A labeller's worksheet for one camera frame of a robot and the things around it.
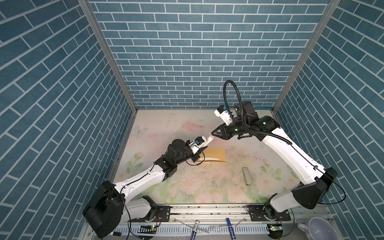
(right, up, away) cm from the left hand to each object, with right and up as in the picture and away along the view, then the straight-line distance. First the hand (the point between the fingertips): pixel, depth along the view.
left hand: (204, 144), depth 77 cm
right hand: (+3, +8, -7) cm, 11 cm away
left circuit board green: (-28, -41, -5) cm, 50 cm away
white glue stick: (+2, +3, -6) cm, 7 cm away
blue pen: (+12, -39, -8) cm, 41 cm away
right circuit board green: (+35, -43, -4) cm, 56 cm away
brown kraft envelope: (+9, -8, +17) cm, 21 cm away
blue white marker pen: (-5, -38, -9) cm, 40 cm away
